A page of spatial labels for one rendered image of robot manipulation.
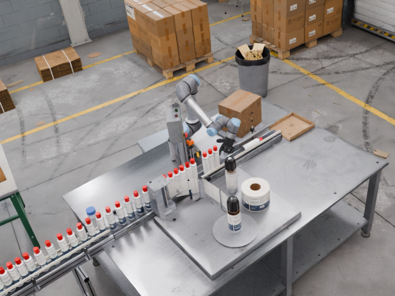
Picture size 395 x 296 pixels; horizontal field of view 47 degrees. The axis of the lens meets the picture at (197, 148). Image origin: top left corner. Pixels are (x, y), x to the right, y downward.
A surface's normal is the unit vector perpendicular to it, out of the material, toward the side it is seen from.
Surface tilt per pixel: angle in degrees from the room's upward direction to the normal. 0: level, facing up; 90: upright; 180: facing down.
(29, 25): 90
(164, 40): 88
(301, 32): 87
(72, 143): 0
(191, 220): 0
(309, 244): 2
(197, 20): 91
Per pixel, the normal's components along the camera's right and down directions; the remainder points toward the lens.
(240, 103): -0.11, -0.79
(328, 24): 0.49, 0.48
